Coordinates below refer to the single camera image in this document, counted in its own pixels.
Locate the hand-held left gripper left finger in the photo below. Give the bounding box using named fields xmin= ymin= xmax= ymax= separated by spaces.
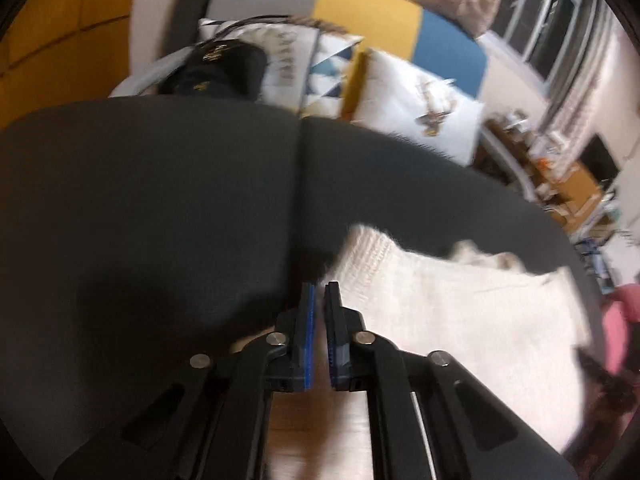
xmin=52 ymin=282 xmax=316 ymax=480

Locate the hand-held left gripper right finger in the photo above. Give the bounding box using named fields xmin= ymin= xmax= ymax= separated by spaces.
xmin=324 ymin=281 xmax=576 ymax=480

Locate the white knit sweater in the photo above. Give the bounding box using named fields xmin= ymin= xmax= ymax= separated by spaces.
xmin=230 ymin=225 xmax=593 ymax=480

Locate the person's right forearm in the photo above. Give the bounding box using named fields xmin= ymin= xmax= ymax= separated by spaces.
xmin=602 ymin=284 xmax=640 ymax=376

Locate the wooden side table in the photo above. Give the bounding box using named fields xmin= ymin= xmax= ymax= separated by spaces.
xmin=482 ymin=115 xmax=621 ymax=226

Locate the black television screen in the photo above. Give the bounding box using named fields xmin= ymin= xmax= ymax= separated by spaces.
xmin=580 ymin=135 xmax=618 ymax=181

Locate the white deer print pillow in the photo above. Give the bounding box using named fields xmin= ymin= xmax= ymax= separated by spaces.
xmin=350 ymin=47 xmax=486 ymax=166

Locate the triangle pattern pillow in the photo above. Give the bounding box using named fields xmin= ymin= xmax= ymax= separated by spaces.
xmin=197 ymin=17 xmax=366 ymax=116

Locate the black handbag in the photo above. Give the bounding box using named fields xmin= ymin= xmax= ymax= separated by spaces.
xmin=159 ymin=42 xmax=268 ymax=103

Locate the white curtain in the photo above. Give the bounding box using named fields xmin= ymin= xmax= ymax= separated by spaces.
xmin=545 ymin=10 xmax=616 ymax=136

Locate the grey yellow blue sofa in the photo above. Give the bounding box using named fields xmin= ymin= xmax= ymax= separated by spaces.
xmin=107 ymin=0 xmax=546 ymax=201

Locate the window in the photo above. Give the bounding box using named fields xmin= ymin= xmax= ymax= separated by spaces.
xmin=492 ymin=0 xmax=601 ymax=86

